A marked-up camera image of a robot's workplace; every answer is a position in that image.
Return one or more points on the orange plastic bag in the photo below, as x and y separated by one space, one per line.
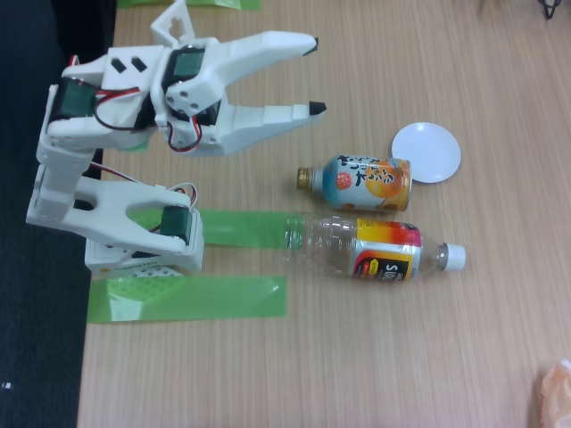
557 397

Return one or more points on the clear plastic bottle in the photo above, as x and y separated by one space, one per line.
321 249

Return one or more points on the orange juice bottle can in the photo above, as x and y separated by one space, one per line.
357 183

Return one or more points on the white round plate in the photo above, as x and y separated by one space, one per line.
428 147

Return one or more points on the green plastic sheet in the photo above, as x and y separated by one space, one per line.
214 2

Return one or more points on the long green tape strip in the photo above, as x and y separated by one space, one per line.
214 296

